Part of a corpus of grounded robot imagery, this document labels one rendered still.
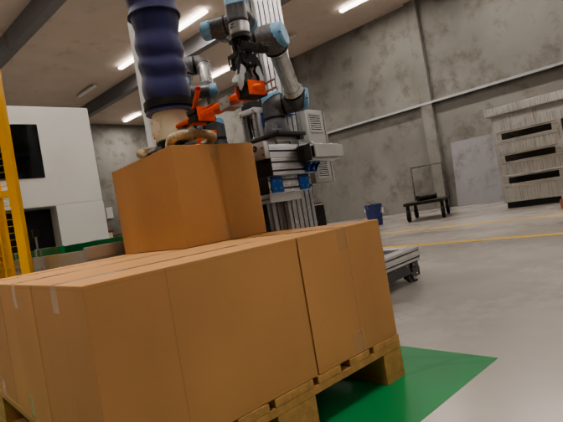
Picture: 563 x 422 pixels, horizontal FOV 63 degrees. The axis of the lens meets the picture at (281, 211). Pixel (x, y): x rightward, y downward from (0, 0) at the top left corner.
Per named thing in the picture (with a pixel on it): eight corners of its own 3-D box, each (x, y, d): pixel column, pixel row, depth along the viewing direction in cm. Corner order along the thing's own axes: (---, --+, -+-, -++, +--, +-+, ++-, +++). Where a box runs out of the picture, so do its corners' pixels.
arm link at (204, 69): (213, 68, 298) (219, 101, 261) (196, 70, 297) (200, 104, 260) (210, 50, 291) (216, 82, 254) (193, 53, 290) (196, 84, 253)
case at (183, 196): (125, 254, 220) (111, 172, 220) (197, 240, 246) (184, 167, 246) (187, 248, 175) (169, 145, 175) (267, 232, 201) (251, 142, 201)
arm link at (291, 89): (286, 104, 258) (251, 22, 215) (312, 97, 254) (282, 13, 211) (286, 119, 252) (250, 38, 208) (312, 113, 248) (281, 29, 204)
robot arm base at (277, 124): (276, 138, 262) (274, 121, 262) (296, 132, 252) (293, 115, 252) (258, 138, 251) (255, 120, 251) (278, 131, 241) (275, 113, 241)
